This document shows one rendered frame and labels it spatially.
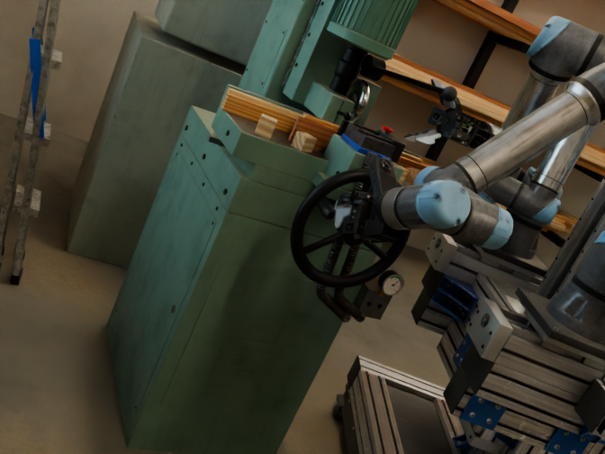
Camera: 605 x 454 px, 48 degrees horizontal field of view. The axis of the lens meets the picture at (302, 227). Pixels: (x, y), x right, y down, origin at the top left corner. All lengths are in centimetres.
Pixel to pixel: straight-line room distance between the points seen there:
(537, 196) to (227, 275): 80
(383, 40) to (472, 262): 71
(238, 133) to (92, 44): 250
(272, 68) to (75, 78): 225
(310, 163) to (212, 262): 33
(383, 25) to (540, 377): 88
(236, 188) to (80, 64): 252
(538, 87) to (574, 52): 13
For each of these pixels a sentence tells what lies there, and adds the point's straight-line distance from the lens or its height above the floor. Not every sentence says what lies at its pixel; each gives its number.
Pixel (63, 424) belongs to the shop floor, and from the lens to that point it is 193.
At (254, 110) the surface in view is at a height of 93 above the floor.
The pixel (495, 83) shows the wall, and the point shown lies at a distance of 467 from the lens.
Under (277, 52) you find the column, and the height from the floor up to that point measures 105.
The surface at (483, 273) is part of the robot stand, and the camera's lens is 203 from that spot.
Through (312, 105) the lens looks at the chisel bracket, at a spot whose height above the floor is 98.
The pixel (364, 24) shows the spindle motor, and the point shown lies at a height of 121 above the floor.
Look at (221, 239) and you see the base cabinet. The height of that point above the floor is 64.
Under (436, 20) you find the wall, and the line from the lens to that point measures 438.
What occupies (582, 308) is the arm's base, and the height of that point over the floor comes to 87.
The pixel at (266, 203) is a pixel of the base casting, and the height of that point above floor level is 76.
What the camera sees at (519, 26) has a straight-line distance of 405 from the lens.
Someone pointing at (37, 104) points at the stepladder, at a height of 61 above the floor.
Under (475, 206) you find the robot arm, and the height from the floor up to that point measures 103.
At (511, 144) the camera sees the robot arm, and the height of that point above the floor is 113.
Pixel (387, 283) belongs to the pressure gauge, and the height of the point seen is 66.
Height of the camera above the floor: 121
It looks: 17 degrees down
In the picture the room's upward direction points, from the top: 25 degrees clockwise
